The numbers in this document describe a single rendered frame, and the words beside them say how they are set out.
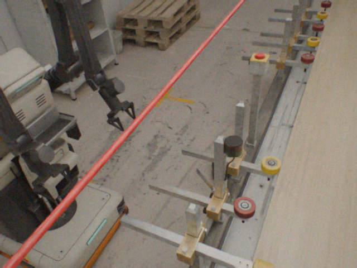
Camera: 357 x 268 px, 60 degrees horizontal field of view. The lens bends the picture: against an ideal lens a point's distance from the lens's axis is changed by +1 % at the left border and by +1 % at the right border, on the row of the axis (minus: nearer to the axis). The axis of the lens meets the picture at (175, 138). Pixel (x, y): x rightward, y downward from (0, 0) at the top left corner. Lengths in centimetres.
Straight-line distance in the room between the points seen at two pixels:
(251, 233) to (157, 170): 130
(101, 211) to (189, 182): 76
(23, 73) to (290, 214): 113
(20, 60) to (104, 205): 108
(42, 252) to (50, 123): 83
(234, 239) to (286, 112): 100
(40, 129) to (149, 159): 137
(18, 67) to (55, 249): 109
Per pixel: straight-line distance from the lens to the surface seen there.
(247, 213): 119
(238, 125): 131
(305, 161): 141
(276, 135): 194
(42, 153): 113
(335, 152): 149
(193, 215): 95
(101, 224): 205
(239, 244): 145
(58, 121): 153
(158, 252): 216
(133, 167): 266
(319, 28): 261
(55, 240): 206
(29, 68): 138
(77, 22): 129
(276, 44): 245
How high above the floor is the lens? 187
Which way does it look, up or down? 41 degrees down
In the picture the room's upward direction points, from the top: 7 degrees counter-clockwise
